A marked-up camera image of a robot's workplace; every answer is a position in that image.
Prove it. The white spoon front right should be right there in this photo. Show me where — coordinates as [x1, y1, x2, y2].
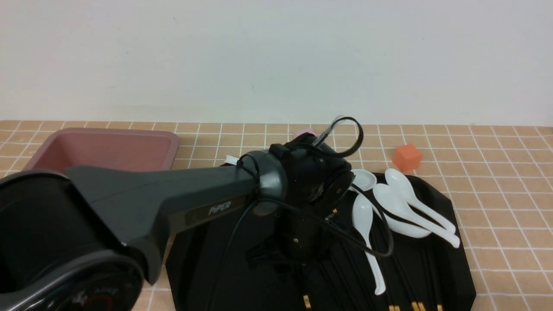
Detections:
[372, 184, 461, 248]

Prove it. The pink plastic bin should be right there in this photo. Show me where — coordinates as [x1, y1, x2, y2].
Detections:
[23, 128, 180, 173]

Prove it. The white spoon far left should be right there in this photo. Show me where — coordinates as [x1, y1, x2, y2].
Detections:
[224, 155, 239, 165]

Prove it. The pink cube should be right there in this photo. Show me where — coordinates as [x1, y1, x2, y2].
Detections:
[294, 128, 317, 139]

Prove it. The white spoon long vertical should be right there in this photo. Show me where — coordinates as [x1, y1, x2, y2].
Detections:
[352, 193, 386, 295]

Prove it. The black chopstick tray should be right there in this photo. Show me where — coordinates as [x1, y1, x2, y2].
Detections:
[330, 249, 367, 311]
[295, 264, 312, 311]
[340, 239, 383, 311]
[425, 242, 444, 311]

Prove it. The black chopstick tray right two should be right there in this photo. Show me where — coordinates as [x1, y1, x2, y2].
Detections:
[391, 245, 421, 311]

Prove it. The white spoon far right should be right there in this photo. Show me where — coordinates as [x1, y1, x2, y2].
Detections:
[385, 168, 456, 234]

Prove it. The black chopstick tray right three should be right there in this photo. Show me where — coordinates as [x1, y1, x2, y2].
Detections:
[418, 244, 430, 311]

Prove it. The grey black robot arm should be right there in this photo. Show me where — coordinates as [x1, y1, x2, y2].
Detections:
[1, 134, 358, 311]

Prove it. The white spoon top middle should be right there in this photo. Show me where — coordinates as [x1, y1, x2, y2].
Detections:
[348, 169, 378, 192]

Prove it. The black octagonal tray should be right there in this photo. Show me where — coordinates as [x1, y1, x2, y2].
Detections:
[166, 165, 477, 311]

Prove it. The black chopstick tray right one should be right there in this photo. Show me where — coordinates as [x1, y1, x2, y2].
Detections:
[376, 258, 395, 311]

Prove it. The orange cube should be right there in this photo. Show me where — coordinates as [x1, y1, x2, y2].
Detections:
[392, 144, 423, 172]

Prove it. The white spoon under pile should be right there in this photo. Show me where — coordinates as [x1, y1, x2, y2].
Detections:
[369, 197, 431, 238]

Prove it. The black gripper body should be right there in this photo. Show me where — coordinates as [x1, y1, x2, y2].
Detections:
[246, 205, 339, 268]

